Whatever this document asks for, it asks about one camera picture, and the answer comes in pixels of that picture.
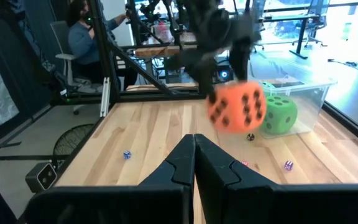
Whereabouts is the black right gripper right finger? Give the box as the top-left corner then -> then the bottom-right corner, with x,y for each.
194,133 -> 358,224

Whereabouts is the orange foam die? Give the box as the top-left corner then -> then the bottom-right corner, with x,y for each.
206,80 -> 268,135

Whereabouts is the black aluminium table frame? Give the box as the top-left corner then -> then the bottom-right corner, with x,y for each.
51,0 -> 358,149

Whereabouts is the person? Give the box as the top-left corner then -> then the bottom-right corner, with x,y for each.
67,0 -> 138,91

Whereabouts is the black desk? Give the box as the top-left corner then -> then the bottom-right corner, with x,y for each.
258,12 -> 323,60

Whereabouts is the clear jar with dice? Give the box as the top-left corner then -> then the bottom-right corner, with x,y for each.
153,21 -> 174,44

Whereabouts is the teal foam die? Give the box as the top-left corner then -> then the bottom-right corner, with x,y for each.
260,81 -> 277,96

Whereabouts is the black computer with blue light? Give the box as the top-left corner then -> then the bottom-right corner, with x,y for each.
216,65 -> 234,84

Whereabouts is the grey mesh office chair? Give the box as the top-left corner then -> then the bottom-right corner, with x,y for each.
292,0 -> 329,48

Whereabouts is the black wire mesh basket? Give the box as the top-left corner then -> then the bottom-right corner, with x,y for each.
52,123 -> 96,170

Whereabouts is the white aluminium rail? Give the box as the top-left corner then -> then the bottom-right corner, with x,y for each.
99,77 -> 111,118

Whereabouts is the wooden workbench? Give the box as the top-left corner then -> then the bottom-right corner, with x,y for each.
134,30 -> 198,59

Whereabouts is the black depth camera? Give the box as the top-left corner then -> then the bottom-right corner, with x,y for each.
24,161 -> 58,194

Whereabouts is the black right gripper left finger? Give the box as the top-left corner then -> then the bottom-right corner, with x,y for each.
24,134 -> 196,224

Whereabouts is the clear plastic container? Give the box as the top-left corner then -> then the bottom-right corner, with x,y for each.
257,73 -> 338,139

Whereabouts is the green foam die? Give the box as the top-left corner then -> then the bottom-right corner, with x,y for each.
259,94 -> 299,136

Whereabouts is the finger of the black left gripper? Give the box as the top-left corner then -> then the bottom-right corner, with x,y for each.
193,58 -> 218,104
229,41 -> 252,84

